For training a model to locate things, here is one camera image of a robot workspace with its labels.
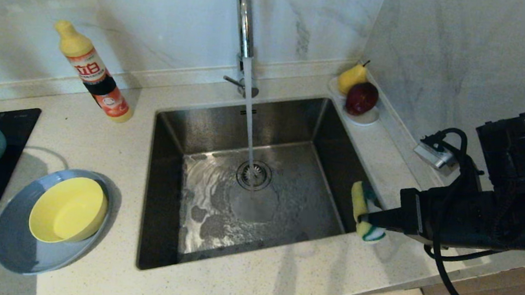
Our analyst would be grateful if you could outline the running water stream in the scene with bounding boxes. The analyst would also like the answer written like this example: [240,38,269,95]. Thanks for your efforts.
[232,57,268,186]

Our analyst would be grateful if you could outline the metal sink drain strainer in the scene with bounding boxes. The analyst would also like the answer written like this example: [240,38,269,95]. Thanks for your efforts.
[235,159,274,194]

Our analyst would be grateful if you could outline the chrome kitchen faucet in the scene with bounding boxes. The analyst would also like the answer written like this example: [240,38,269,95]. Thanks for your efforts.
[223,0,268,101]

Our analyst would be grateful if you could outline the dark red apple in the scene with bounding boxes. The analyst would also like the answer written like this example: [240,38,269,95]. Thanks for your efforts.
[344,80,381,118]

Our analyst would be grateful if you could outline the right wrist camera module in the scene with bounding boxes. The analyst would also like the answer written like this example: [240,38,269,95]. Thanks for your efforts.
[411,132,460,172]

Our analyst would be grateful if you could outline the stainless steel sink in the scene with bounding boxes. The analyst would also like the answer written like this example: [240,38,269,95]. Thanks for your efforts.
[136,82,401,293]

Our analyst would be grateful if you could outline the green and yellow sponge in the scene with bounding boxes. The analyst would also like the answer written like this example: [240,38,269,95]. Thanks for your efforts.
[347,179,391,244]

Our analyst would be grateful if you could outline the yellow bowl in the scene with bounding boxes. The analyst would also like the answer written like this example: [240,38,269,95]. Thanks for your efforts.
[26,172,110,248]

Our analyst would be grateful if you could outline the chrome faucet lever handle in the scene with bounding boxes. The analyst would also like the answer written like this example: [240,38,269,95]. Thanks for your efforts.
[222,76,246,89]

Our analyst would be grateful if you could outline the yellow pear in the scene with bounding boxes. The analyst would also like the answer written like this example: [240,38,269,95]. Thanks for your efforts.
[337,57,371,97]

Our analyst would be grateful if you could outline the grey-blue plate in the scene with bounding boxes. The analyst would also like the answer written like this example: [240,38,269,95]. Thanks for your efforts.
[0,162,118,283]

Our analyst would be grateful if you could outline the yellow dish soap bottle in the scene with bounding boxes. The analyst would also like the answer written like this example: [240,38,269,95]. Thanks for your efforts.
[47,19,142,125]

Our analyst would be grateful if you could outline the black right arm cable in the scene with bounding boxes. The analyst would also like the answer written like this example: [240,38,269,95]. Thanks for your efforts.
[419,126,525,295]

